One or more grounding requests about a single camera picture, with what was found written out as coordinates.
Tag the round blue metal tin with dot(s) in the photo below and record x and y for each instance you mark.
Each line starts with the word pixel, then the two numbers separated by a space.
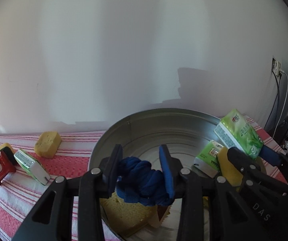
pixel 159 135

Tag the small yellow sponge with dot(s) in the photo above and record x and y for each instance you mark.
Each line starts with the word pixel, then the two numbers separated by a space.
pixel 227 173

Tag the large yellow sponge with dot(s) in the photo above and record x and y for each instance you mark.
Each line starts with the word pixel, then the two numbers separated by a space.
pixel 126 210

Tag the red striped tablecloth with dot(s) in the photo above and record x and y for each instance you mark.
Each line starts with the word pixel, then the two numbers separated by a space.
pixel 66 160

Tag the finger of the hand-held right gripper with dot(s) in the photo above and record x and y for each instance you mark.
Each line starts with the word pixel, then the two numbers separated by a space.
pixel 270 154
pixel 239 159

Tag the white wall socket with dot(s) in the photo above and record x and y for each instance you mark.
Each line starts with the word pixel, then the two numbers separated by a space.
pixel 276 66

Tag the light green tissue pack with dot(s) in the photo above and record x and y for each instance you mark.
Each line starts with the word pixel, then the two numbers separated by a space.
pixel 207 160

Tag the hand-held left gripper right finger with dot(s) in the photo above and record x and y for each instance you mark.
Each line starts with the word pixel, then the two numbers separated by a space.
pixel 166 175

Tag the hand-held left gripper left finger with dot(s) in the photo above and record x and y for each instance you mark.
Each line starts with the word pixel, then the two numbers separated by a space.
pixel 112 170

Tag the yellow dark green scrub sponge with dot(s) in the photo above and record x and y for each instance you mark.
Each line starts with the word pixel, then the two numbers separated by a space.
pixel 4 148

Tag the yellow sponge with holes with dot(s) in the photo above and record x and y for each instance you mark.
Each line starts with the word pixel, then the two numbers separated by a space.
pixel 47 143

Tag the green leaf-print tissue pack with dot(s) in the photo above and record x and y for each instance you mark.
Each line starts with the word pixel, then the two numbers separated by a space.
pixel 27 160
pixel 239 133

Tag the blue knotted cloth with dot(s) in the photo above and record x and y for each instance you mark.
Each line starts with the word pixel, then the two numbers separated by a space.
pixel 144 178

